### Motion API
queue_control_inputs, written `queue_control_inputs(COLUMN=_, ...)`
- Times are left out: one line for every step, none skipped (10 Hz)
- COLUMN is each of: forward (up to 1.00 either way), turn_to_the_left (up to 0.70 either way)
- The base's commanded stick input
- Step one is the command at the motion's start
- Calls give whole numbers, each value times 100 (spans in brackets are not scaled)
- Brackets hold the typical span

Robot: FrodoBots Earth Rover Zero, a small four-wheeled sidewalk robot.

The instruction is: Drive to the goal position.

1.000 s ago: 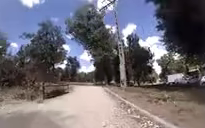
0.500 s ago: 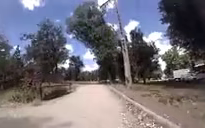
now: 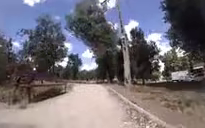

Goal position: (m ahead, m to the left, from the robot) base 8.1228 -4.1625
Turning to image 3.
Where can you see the tall grey utility pole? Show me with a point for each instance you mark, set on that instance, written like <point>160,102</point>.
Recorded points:
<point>125,53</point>

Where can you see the row of trees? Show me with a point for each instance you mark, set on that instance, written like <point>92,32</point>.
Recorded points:
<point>90,40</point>

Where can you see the pale dirt path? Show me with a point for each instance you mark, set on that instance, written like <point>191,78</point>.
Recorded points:
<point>86,110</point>

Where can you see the pale stone kerb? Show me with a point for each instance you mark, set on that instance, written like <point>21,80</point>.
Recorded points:
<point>133,106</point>

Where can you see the brown bare ground strip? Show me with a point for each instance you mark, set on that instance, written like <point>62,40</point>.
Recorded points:
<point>170,103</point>

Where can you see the white vehicle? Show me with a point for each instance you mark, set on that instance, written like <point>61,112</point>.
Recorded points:
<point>183,76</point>

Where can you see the large dark tree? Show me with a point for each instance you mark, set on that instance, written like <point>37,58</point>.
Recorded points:
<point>193,26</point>

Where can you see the dry grass verge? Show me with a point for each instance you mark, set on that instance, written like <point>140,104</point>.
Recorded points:
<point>3,95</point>

